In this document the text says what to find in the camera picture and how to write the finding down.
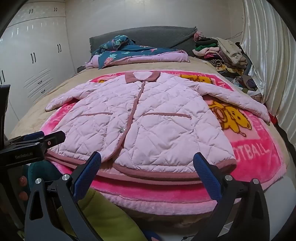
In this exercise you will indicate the dark blue floral quilt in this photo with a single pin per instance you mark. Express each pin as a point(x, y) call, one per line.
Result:
point(129, 54)

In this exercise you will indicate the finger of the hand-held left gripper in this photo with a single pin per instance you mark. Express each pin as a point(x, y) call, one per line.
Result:
point(54, 139)
point(34, 135)

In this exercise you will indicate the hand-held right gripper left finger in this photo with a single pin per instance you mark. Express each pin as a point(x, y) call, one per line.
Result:
point(91, 165)

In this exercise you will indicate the pink printed blanket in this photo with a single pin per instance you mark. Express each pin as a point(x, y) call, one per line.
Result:
point(249, 148)

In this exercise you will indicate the grey padded headboard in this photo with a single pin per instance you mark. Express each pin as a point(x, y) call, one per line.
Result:
point(148, 37)

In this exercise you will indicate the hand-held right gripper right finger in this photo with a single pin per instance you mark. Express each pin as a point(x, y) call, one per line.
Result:
point(204, 170)

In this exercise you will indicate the person's yellow-green clothing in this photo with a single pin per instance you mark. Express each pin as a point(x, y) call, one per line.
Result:
point(108, 215)

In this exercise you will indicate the person's teal clothing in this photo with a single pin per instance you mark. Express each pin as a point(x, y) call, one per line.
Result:
point(42, 171)

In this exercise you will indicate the pink quilted jacket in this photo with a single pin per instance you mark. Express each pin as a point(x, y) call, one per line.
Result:
point(161, 120)

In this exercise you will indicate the person's left hand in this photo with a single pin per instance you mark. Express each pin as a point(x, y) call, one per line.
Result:
point(23, 180)

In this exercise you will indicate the white satin curtain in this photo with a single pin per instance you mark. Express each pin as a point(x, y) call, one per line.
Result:
point(272, 58)

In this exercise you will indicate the red cloth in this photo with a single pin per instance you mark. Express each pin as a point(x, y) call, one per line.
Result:
point(274, 120)

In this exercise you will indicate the pile of mixed clothes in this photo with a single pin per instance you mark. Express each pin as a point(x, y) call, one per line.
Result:
point(222, 53)

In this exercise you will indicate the bed with beige cover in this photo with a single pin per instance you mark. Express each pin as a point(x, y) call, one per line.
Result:
point(69, 80)

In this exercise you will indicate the white wardrobe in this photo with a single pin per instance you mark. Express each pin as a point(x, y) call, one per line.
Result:
point(34, 58)

